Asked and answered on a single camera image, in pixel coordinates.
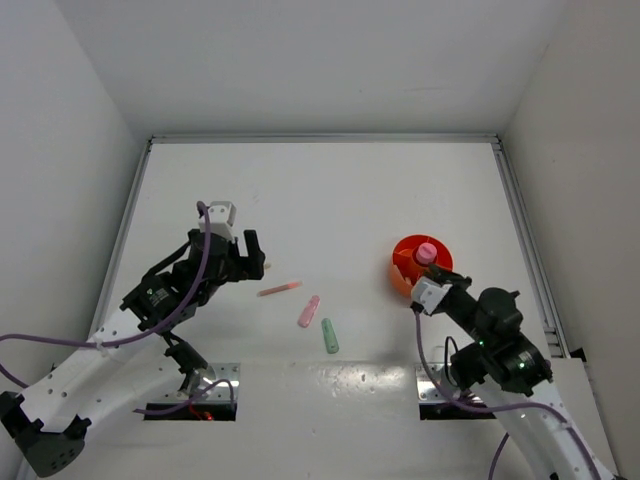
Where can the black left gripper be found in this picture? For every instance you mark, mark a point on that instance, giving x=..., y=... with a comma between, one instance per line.
x=245, y=266

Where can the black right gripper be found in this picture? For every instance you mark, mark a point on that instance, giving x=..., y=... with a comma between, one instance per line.
x=446, y=277

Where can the orange highlighter pen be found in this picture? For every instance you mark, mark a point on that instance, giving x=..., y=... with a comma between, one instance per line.
x=280, y=288

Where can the pink capped clear tube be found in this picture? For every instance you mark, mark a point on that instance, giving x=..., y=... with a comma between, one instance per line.
x=426, y=253

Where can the pink correction tape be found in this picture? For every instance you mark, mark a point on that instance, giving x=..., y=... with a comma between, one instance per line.
x=308, y=312

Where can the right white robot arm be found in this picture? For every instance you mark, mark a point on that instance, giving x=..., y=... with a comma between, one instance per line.
x=509, y=374

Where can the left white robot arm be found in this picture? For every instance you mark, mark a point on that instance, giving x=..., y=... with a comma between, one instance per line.
x=134, y=356

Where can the orange round desk organizer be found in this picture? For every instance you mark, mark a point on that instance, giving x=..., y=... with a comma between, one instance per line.
x=404, y=271

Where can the green correction tape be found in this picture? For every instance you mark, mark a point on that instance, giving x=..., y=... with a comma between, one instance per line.
x=329, y=336

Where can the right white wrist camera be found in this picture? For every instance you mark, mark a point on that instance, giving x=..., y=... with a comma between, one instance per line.
x=427, y=295

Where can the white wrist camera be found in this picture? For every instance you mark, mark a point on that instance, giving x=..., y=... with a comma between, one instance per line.
x=221, y=218
x=427, y=295

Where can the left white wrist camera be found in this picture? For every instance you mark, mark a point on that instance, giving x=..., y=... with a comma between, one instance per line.
x=221, y=218

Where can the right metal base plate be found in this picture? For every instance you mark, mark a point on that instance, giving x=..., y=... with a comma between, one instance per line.
x=430, y=382

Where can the metal base plate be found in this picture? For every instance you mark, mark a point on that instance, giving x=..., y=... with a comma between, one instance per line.
x=211, y=386
x=430, y=382

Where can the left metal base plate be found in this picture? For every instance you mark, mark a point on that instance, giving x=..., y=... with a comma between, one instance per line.
x=211, y=386

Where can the aluminium table frame rail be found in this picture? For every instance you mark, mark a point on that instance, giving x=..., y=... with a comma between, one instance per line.
x=328, y=211

